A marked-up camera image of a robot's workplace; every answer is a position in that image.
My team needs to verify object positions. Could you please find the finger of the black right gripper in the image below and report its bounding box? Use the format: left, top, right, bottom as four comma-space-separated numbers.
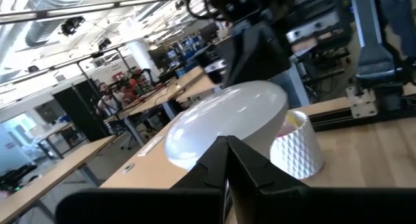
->
223, 21, 261, 88
255, 21, 293, 85

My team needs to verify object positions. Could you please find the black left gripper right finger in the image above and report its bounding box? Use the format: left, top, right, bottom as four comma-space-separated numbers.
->
226, 135, 416, 224

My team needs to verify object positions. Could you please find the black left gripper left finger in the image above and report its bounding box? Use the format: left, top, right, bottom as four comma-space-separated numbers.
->
54, 135, 229, 224

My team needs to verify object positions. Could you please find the white textured pen cup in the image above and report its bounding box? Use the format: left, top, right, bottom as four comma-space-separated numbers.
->
269, 109, 325, 181

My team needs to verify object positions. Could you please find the white flood lightbulb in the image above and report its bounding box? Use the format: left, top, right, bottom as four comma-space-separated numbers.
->
163, 80, 290, 172

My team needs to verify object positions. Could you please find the light wood desk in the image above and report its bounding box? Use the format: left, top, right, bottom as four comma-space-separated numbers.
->
0, 134, 117, 224
99, 75, 228, 190

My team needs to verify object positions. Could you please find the white desk plate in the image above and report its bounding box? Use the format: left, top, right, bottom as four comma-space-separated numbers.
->
136, 134, 166, 157

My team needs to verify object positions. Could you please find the yellow marker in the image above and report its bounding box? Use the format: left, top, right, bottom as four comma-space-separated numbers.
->
285, 112, 298, 127

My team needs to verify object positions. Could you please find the pink marker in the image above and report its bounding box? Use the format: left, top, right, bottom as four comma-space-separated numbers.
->
278, 120, 293, 138

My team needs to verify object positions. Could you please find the person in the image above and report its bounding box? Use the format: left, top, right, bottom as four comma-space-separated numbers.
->
96, 82, 120, 119
118, 83, 140, 105

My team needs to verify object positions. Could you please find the black cabinet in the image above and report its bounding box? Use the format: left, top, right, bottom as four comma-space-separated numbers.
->
51, 79, 112, 143

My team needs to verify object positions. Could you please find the black ceiling spotlight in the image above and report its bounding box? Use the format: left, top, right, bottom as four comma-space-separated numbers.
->
60, 16, 86, 37

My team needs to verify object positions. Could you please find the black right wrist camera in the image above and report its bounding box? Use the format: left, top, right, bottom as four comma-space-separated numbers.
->
207, 0, 263, 23

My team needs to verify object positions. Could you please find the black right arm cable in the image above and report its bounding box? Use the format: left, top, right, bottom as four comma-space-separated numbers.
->
185, 0, 217, 21

